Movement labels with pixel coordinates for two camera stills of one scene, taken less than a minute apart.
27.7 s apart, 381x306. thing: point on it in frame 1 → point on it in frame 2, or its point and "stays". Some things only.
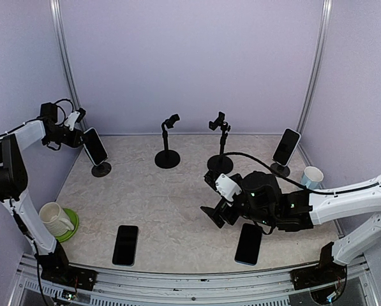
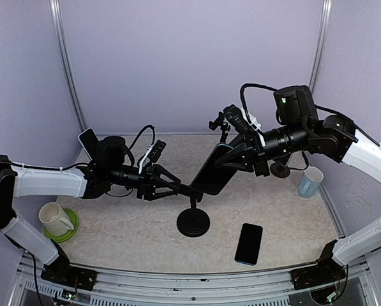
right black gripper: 214,213 → 244,152
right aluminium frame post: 325,20 stays
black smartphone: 249,243 stays
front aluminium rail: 260,288 stays
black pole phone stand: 168,159 → 193,222
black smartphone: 94,146 stays
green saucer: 74,218 stays
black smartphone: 125,248 → 211,179
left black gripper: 73,141 → 148,182
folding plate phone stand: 279,169 stays
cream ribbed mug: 51,217 stays
